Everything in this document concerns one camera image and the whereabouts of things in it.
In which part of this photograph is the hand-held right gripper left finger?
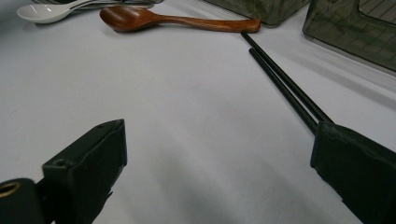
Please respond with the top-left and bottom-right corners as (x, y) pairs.
(41, 119), (128, 224)

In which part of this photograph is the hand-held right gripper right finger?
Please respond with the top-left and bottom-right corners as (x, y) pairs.
(309, 120), (396, 224)

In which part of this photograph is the black chopstick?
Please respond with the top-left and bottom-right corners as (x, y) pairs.
(247, 48), (319, 135)
(240, 31), (333, 123)

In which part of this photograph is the brown wooden spoon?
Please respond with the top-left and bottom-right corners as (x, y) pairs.
(99, 5), (262, 34)

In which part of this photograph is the white ceramic spoon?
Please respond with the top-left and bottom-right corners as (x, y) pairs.
(16, 0), (96, 25)

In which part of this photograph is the smoky plastic basket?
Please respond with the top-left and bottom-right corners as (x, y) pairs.
(204, 0), (311, 28)
(302, 0), (396, 75)

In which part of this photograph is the striped handle metal utensil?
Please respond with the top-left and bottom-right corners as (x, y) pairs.
(74, 0), (156, 10)

